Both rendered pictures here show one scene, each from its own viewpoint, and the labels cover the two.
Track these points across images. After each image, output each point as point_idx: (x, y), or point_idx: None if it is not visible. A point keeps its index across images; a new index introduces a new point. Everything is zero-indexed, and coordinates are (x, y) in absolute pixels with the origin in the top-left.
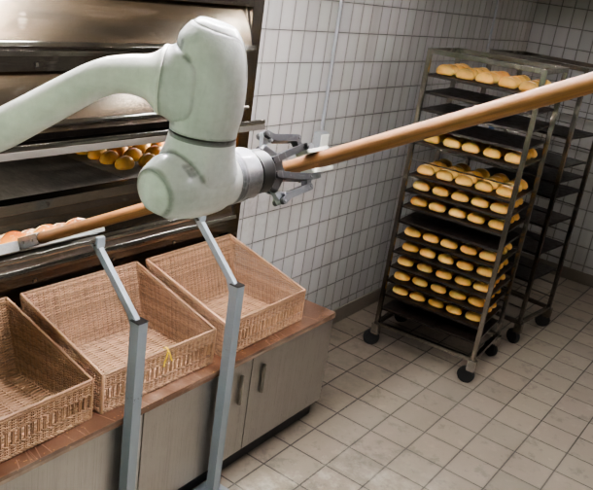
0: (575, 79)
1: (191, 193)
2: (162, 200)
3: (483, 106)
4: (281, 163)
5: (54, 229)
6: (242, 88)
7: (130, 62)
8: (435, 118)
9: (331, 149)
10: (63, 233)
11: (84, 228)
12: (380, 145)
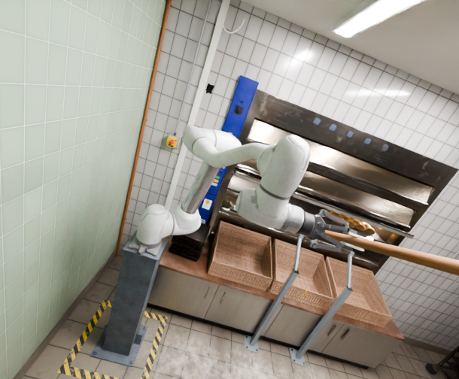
0: None
1: (248, 209)
2: (237, 205)
3: None
4: (324, 228)
5: None
6: (293, 174)
7: (259, 147)
8: (430, 254)
9: (363, 239)
10: None
11: None
12: (386, 251)
